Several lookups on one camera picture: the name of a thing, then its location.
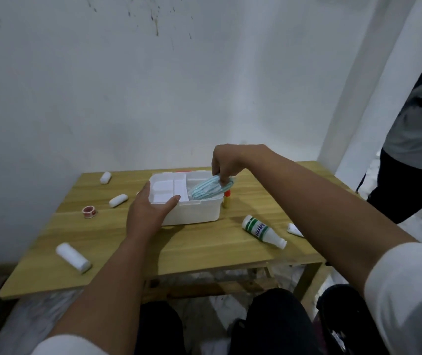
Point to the person's left hand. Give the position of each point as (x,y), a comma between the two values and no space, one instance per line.
(146,214)

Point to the person's right hand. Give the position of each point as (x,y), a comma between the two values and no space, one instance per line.
(229,158)

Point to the person's left thumb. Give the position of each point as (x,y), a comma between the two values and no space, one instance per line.
(166,205)

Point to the person's right fingers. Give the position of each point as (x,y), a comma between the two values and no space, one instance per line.
(222,174)

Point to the blue face masks bundle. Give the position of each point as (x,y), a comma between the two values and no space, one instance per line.
(211,188)

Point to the white plastic storage box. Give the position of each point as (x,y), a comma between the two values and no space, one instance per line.
(187,201)

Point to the person's right forearm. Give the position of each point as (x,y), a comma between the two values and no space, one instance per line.
(329,218)

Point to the person's left forearm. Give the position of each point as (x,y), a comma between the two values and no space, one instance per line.
(107,292)

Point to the small yellow red-capped bottle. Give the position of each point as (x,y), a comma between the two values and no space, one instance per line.
(226,198)

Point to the wooden table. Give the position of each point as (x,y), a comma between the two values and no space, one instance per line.
(166,240)

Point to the small white gauze roll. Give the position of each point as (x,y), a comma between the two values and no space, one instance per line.
(105,177)
(118,200)

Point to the white bottle green label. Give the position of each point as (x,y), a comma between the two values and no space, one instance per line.
(262,231)

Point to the red medical tape roll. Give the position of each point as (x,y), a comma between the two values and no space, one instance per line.
(89,211)

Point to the white ointment tube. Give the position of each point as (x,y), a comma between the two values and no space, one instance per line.
(294,230)

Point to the large white gauze roll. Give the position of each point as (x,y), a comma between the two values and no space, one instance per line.
(73,258)

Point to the person's black trousers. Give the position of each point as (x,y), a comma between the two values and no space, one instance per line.
(270,325)

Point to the white curtain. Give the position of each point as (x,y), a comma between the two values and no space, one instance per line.
(377,88)

